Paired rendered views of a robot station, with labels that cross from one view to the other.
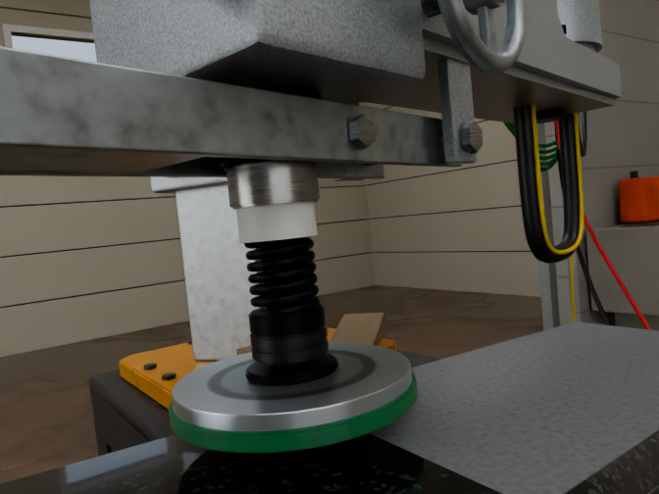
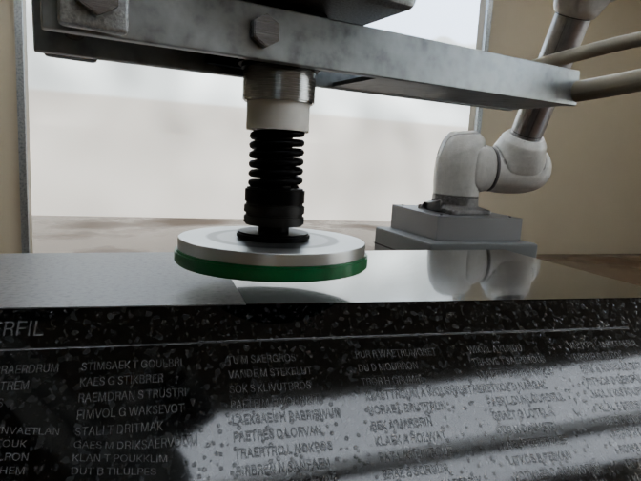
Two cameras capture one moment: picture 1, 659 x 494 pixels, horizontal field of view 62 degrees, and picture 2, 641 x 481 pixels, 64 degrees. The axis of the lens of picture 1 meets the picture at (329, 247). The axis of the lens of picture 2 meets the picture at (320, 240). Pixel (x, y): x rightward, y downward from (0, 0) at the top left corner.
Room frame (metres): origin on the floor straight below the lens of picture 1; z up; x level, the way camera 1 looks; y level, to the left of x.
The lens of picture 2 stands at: (1.04, 0.25, 1.01)
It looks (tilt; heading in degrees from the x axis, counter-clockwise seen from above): 8 degrees down; 195
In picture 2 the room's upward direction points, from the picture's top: 3 degrees clockwise
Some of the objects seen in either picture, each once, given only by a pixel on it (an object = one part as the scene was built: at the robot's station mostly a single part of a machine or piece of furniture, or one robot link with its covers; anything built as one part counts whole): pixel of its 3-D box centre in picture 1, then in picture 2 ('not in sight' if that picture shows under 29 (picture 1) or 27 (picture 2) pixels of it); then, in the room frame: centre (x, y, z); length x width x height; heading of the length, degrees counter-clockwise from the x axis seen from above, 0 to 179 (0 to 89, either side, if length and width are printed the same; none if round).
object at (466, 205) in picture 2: not in sight; (449, 202); (-0.77, 0.21, 0.91); 0.22 x 0.18 x 0.06; 135
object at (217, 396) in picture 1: (293, 377); (273, 242); (0.49, 0.04, 0.92); 0.21 x 0.21 x 0.01
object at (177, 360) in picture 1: (254, 357); not in sight; (1.23, 0.19, 0.76); 0.49 x 0.49 x 0.05; 35
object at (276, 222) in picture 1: (277, 219); (278, 115); (0.49, 0.04, 1.06); 0.07 x 0.07 x 0.04
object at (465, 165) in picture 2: not in sight; (462, 162); (-0.79, 0.23, 1.05); 0.18 x 0.16 x 0.22; 115
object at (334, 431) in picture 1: (293, 381); (273, 245); (0.49, 0.04, 0.92); 0.22 x 0.22 x 0.04
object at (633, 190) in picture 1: (648, 198); not in sight; (3.26, -1.92, 1.00); 0.50 x 0.22 x 0.33; 124
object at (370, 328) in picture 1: (356, 332); not in sight; (1.19, -0.04, 0.80); 0.20 x 0.10 x 0.05; 165
